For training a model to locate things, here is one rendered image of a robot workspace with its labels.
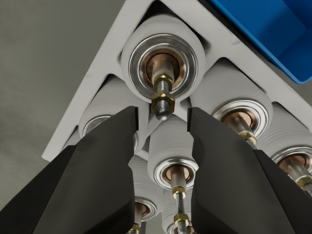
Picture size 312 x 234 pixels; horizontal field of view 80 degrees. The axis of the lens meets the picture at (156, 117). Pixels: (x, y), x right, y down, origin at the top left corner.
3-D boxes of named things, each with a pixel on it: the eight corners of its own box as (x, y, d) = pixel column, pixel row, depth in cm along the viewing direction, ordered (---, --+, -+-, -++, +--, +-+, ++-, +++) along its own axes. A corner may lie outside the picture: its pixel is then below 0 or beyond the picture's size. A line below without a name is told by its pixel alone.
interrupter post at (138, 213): (130, 203, 34) (127, 221, 31) (143, 204, 34) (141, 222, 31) (130, 210, 35) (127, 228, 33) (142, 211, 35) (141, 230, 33)
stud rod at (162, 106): (158, 71, 19) (155, 109, 12) (168, 72, 19) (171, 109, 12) (157, 81, 19) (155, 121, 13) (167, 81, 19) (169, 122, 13)
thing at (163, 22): (193, 16, 34) (219, 30, 18) (181, 68, 39) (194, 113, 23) (140, 7, 33) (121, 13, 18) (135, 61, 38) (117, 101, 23)
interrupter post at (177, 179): (178, 179, 30) (179, 198, 28) (166, 173, 30) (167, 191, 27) (188, 172, 29) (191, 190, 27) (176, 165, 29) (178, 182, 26)
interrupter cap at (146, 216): (115, 192, 33) (114, 196, 32) (159, 196, 33) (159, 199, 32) (117, 217, 37) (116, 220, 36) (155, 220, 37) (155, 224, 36)
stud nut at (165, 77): (153, 71, 17) (153, 74, 16) (172, 72, 17) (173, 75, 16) (153, 91, 18) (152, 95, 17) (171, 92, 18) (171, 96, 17)
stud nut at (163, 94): (152, 88, 14) (151, 93, 13) (175, 89, 14) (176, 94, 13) (151, 111, 15) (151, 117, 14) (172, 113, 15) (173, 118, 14)
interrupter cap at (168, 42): (205, 39, 19) (207, 40, 18) (188, 104, 23) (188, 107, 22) (131, 26, 19) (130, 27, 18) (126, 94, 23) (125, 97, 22)
